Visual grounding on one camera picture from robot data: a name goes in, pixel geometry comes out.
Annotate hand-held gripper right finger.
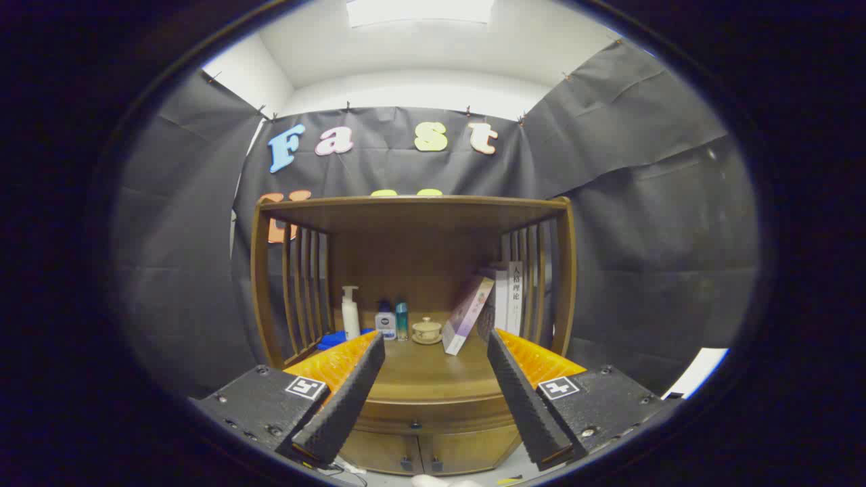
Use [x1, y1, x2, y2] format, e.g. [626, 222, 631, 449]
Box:
[486, 328, 683, 472]

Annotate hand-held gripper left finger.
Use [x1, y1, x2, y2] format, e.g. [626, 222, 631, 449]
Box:
[189, 330, 386, 469]

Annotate wooden drawer with dark knob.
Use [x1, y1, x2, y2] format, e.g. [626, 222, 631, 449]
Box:
[353, 399, 522, 437]

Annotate wooden cabinet door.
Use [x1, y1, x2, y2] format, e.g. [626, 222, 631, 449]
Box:
[418, 426, 522, 474]
[338, 430, 424, 476]

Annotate wooden countertop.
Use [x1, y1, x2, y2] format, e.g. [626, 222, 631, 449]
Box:
[291, 315, 562, 407]

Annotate wooden cabinet with slatted shelf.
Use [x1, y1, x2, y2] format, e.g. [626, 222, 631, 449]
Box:
[250, 195, 577, 476]

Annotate blue folded cloth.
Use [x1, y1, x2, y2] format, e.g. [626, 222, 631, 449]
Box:
[318, 329, 376, 350]

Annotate white pump bottle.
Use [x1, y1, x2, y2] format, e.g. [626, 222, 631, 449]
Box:
[341, 285, 361, 341]

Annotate patterned cover book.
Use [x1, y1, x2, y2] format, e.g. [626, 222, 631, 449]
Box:
[477, 304, 499, 343]

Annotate white lotion bottle blue cap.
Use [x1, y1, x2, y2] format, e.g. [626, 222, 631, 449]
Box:
[375, 299, 398, 341]

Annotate purple cover book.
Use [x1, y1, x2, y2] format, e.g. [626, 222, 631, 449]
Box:
[442, 274, 496, 356]

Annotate white book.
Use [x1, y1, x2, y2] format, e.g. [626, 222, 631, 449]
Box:
[482, 267, 509, 333]
[507, 261, 524, 337]

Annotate cream lidded tea bowl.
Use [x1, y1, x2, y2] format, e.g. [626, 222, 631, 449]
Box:
[411, 317, 443, 346]

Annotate white appliance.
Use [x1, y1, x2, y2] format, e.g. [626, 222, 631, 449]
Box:
[663, 348, 730, 400]

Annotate ceiling light panel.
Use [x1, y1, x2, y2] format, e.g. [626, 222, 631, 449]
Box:
[346, 0, 495, 28]

